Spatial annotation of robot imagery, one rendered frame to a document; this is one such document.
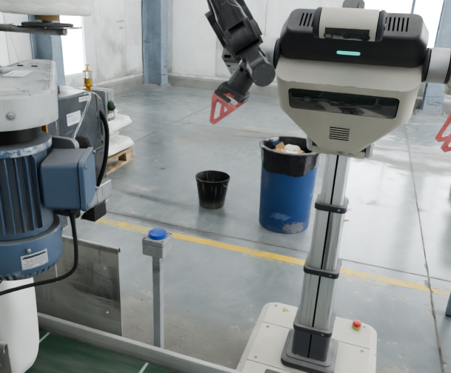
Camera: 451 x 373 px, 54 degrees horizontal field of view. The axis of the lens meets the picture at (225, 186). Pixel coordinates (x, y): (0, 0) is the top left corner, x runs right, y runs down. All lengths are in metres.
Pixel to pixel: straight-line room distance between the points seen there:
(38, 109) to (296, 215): 2.76
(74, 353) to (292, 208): 2.02
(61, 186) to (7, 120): 0.14
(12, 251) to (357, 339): 1.58
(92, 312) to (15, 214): 1.11
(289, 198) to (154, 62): 6.96
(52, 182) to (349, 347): 1.54
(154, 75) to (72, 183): 9.10
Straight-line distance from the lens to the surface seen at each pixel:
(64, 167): 0.79
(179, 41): 9.80
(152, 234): 1.49
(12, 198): 0.82
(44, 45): 7.13
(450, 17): 8.50
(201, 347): 2.33
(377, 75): 1.27
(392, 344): 2.56
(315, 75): 1.27
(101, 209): 1.37
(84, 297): 1.87
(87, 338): 1.84
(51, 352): 1.81
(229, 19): 1.08
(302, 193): 3.30
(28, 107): 0.76
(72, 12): 0.87
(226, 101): 1.10
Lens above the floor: 1.55
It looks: 22 degrees down
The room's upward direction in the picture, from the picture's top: 3 degrees clockwise
